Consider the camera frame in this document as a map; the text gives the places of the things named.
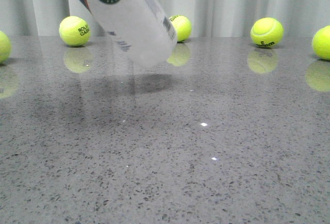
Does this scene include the white Wilson tennis ball can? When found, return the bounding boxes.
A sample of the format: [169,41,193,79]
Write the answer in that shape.
[80,0,177,67]

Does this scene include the centre tennis ball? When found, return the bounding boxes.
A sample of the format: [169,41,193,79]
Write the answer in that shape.
[170,15,192,42]

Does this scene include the Roland Garros tennis ball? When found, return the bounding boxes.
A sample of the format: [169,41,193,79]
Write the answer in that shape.
[59,16,91,46]

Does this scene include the right Wilson tennis ball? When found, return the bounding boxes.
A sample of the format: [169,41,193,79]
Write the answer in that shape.
[250,18,284,47]

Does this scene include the far right tennis ball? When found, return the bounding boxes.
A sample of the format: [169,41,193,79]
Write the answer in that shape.
[311,26,330,60]

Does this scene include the far left tennis ball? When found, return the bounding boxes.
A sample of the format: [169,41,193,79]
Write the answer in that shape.
[0,31,11,63]

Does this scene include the grey-white curtain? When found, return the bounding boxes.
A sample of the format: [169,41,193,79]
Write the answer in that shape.
[1,0,329,37]

